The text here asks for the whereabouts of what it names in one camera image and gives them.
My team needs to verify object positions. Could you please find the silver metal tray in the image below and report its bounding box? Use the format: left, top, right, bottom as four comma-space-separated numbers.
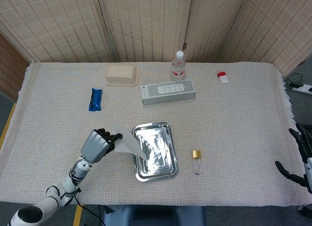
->
131, 121, 179, 183

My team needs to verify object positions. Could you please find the brass long-shackle padlock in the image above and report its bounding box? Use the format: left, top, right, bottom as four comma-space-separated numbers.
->
191, 150, 202, 176

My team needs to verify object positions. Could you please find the cream woven tablecloth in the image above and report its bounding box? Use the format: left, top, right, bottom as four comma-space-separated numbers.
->
0, 61, 312, 208

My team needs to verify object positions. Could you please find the blue snack packet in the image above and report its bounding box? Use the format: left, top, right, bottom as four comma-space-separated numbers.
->
88, 88, 103, 112

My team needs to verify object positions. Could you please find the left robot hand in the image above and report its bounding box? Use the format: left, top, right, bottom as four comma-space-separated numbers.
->
80, 127, 124, 164

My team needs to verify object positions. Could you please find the clear plastic water bottle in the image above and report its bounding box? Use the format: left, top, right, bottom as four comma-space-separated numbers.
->
170, 50, 187, 82

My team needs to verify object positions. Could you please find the beige woven folding screen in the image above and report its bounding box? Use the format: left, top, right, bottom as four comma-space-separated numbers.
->
0, 0, 312, 77

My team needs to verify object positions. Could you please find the white paper napkin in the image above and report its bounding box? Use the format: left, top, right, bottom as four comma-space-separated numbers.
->
111, 123, 149, 161

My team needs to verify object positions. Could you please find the beige plastic food container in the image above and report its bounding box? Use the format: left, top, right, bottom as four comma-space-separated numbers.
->
104, 65, 139, 87

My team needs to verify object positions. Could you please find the grey rectangular speaker box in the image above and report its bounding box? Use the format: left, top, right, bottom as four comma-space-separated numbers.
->
140, 79, 197, 106

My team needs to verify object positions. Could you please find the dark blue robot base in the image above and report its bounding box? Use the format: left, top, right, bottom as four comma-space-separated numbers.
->
101, 205, 206, 226

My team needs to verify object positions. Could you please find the white power strip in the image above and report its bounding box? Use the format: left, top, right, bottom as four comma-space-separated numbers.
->
292, 84, 312, 94

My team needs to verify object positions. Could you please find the brown woven panel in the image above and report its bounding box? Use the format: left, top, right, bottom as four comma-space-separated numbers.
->
0, 33, 30, 100

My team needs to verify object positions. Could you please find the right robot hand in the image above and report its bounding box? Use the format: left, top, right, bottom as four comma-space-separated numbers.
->
274, 127, 312, 195

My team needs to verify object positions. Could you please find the small red white box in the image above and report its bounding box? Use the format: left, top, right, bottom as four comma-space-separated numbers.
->
216, 71, 229, 85

